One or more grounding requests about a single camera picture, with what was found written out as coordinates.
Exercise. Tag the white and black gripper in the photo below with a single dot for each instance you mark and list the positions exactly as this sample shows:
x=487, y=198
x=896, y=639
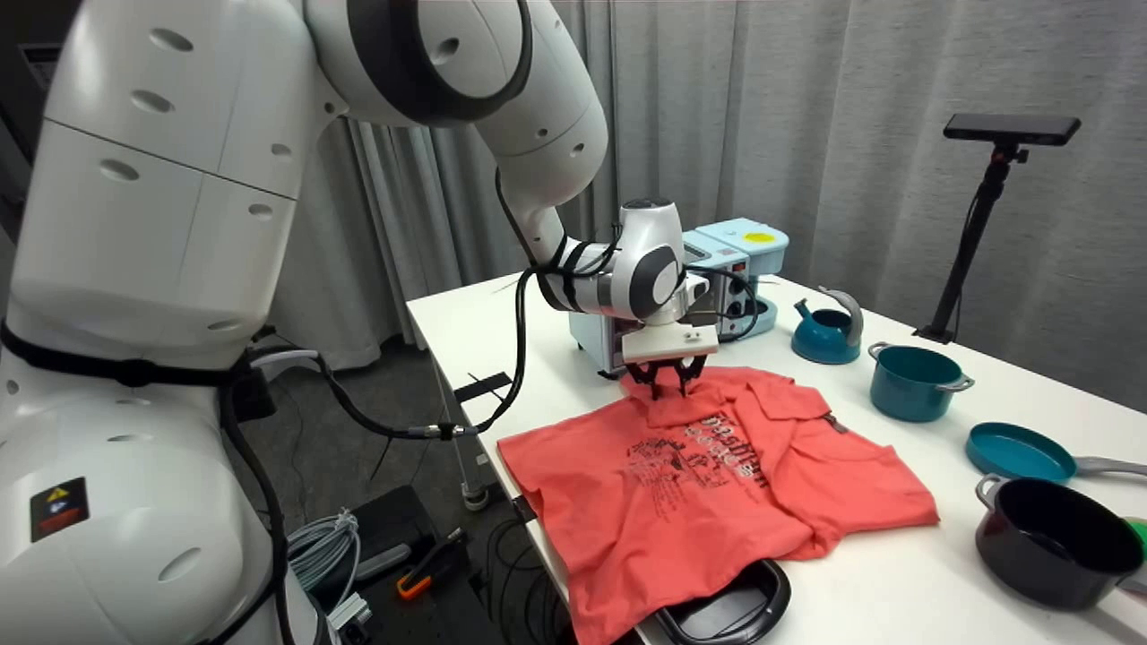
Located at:
x=669, y=344

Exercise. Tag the coral red printed shirt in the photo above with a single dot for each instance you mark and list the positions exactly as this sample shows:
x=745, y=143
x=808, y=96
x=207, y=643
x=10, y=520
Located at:
x=669, y=502

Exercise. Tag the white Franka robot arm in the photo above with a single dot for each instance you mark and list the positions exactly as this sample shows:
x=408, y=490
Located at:
x=154, y=180

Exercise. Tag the light blue toaster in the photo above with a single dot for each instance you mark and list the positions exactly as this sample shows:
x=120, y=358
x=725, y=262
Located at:
x=751, y=249

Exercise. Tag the teal kettle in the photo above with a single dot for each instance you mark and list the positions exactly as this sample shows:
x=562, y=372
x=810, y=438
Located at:
x=824, y=336

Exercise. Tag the long black tape strip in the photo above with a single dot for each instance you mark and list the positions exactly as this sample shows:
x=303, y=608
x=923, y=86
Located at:
x=486, y=386

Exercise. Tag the short black tape strip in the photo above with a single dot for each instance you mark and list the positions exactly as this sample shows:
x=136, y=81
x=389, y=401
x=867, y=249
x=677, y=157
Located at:
x=525, y=508

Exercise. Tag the metal table leg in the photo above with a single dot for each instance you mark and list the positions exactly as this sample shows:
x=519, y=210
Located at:
x=474, y=491

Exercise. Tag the black oval tray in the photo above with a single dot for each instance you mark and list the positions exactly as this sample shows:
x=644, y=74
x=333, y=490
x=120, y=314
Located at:
x=728, y=610

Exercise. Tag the grey curtain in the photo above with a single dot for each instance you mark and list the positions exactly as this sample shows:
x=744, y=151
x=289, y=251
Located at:
x=836, y=118

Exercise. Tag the black floor box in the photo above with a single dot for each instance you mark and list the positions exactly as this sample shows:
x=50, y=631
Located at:
x=389, y=520

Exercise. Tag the black stand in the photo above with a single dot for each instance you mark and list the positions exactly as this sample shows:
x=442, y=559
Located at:
x=971, y=227

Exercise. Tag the black cooking pot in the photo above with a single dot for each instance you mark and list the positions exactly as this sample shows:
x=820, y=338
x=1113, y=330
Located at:
x=1050, y=541

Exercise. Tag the green object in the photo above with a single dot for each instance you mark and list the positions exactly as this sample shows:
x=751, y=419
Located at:
x=1137, y=538

